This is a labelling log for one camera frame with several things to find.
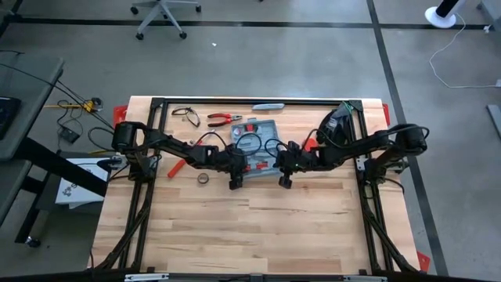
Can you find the large grey side table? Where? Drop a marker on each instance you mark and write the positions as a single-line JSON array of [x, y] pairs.
[[31, 78]]

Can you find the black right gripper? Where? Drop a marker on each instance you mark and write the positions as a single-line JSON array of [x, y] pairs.
[[289, 158]]

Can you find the silver frame bracket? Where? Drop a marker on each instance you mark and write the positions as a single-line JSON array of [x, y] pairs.
[[146, 277], [366, 279]]

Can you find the small grey side table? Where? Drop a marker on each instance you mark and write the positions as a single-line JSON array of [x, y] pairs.
[[9, 184]]

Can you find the black keyboard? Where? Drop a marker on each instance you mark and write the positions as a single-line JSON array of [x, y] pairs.
[[8, 115]]

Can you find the grey floor plate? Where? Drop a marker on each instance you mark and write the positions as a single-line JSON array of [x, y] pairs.
[[495, 117]]

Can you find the white round floor stand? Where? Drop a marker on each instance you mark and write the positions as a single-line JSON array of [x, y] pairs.
[[440, 20]]

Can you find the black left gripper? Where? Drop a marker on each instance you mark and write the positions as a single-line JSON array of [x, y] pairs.
[[234, 160]]

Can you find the grey utility knife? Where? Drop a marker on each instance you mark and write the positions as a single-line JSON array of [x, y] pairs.
[[268, 106]]

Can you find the black desk leg frame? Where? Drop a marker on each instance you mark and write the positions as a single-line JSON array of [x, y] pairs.
[[58, 166]]

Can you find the silver arm base bracket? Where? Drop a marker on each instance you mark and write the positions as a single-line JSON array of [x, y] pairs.
[[119, 161]]

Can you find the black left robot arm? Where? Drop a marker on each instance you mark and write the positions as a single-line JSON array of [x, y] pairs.
[[172, 145]]

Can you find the dark tape roll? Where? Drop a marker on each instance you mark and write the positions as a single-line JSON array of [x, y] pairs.
[[198, 178]]

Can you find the black work gloves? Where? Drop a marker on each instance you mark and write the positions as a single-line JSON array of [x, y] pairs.
[[332, 125]]

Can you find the black power adapter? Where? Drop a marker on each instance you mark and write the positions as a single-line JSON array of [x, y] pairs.
[[69, 135]]

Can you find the clear safety glasses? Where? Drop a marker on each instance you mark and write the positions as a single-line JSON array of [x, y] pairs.
[[194, 118]]

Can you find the red plastic box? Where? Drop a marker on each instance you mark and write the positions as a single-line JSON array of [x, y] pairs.
[[310, 144]]

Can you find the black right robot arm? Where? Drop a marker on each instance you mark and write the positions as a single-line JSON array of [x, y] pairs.
[[352, 147]]

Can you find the grey plastic tool case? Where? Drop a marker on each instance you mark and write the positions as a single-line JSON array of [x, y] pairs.
[[266, 131]]

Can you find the office chair base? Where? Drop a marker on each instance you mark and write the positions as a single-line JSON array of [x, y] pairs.
[[160, 8]]

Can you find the black metal rig frame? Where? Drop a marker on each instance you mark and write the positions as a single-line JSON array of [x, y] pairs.
[[254, 101]]

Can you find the red corner clamp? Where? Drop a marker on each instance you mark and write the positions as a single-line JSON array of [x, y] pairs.
[[422, 261], [386, 113], [119, 115]]

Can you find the white printed box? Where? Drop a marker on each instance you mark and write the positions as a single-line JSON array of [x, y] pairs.
[[74, 192]]

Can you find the grey furniture corner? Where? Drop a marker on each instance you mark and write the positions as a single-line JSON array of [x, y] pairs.
[[494, 9]]

